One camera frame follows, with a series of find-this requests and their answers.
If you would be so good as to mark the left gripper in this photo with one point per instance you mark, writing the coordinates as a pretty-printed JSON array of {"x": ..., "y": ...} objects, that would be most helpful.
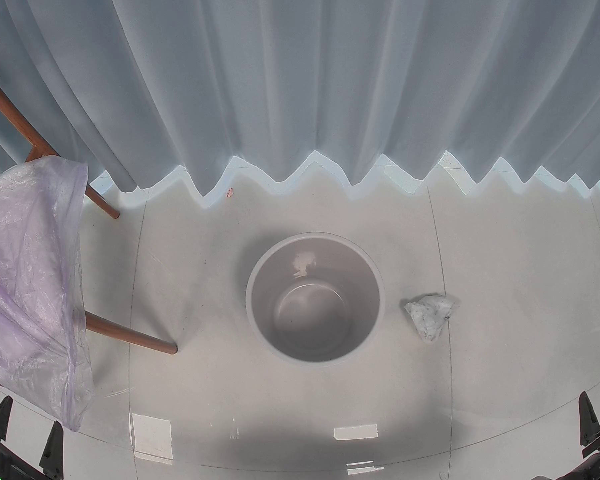
[{"x": 5, "y": 460}]

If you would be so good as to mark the purple plastic bag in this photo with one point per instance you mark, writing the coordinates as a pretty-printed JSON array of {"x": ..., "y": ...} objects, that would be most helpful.
[{"x": 25, "y": 268}]

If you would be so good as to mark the white paper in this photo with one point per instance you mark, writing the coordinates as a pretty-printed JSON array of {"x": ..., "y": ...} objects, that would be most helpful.
[{"x": 430, "y": 315}]

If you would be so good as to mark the white trash bin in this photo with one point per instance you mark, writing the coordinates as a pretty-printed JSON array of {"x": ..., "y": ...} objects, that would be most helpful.
[{"x": 270, "y": 288}]

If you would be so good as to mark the white cushioned wooden chair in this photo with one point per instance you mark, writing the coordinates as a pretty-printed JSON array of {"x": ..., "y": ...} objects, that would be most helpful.
[{"x": 130, "y": 334}]

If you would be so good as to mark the pale blue curtain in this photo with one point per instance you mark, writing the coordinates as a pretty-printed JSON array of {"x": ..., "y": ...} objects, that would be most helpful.
[{"x": 300, "y": 68}]

